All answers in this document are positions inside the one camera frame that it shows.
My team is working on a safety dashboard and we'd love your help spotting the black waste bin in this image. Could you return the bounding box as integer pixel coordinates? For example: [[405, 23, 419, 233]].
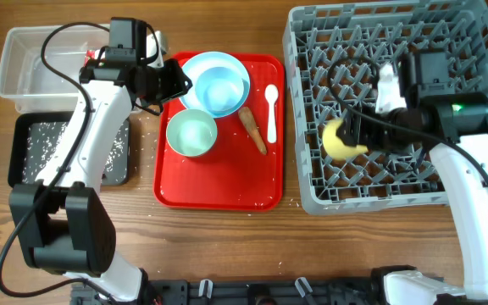
[[8, 112, 131, 186]]

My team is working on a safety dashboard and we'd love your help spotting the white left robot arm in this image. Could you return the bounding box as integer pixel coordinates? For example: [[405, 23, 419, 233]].
[[8, 17, 192, 304]]

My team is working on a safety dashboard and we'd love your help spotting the white plastic spoon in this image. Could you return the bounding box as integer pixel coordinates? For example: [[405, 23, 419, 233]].
[[264, 84, 279, 143]]

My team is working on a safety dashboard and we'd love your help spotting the clear plastic bin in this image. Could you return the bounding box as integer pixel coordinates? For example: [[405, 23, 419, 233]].
[[0, 24, 109, 114]]

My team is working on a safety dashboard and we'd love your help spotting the red plastic tray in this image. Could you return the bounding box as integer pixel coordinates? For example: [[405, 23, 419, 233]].
[[152, 53, 286, 212]]

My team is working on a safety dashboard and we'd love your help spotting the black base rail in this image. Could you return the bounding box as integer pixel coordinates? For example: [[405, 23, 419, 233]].
[[69, 277, 385, 305]]

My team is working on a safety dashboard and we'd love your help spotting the brown carrot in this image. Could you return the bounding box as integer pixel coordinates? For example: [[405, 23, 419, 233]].
[[238, 107, 267, 155]]

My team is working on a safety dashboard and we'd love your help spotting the yellow plastic cup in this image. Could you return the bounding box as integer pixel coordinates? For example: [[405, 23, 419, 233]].
[[322, 119, 368, 161]]

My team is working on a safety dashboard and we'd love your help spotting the light blue plate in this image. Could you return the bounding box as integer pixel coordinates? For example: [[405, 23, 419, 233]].
[[180, 52, 251, 118]]

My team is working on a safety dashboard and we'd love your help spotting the grey dishwasher rack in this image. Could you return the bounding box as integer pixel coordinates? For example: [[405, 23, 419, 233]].
[[283, 1, 488, 215]]

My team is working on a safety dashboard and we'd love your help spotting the small light blue bowl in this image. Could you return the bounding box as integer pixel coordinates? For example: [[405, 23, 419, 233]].
[[195, 67, 244, 115]]

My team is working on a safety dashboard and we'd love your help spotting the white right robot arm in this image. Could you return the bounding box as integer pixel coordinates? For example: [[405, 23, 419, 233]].
[[323, 50, 488, 304]]

